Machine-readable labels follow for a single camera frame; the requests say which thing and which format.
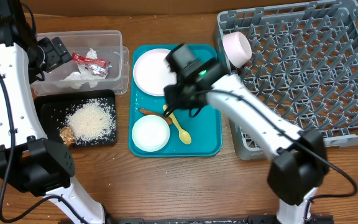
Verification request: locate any grey dishwasher rack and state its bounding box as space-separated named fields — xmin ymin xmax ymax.
xmin=214 ymin=0 xmax=358 ymax=147

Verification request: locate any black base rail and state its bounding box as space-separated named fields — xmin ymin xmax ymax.
xmin=113 ymin=215 xmax=335 ymax=224

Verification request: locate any pile of white rice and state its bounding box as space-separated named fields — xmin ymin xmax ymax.
xmin=60 ymin=98 xmax=116 ymax=146

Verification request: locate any white round plate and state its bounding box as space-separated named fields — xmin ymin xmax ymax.
xmin=133 ymin=49 xmax=177 ymax=96

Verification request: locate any brown carrot stick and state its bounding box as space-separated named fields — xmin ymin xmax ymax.
xmin=139 ymin=108 xmax=173 ymax=125

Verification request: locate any white bowl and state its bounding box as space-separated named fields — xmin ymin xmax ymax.
xmin=131 ymin=115 xmax=170 ymax=152

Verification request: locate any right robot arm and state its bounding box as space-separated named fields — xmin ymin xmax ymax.
xmin=164 ymin=44 xmax=329 ymax=223

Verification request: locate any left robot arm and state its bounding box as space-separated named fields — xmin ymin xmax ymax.
xmin=0 ymin=0 xmax=113 ymax=223

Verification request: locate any white napkin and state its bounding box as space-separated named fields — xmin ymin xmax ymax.
xmin=63 ymin=49 xmax=107 ymax=89

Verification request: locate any yellow plastic spoon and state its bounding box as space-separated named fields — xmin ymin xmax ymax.
xmin=163 ymin=113 xmax=192 ymax=145

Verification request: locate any red snack wrapper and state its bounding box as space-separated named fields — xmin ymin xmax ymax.
xmin=71 ymin=53 xmax=111 ymax=77

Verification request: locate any clear plastic bin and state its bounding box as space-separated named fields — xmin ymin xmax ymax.
xmin=30 ymin=30 xmax=130 ymax=96

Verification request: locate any brown food lump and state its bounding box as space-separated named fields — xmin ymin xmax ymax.
xmin=60 ymin=126 xmax=75 ymax=146

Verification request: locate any black plastic tray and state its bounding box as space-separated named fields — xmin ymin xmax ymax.
xmin=34 ymin=90 xmax=117 ymax=147

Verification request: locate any cardboard backdrop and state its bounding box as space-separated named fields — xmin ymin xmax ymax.
xmin=20 ymin=0 xmax=358 ymax=17

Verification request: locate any teal serving tray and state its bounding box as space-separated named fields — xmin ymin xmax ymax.
xmin=127 ymin=44 xmax=223 ymax=158

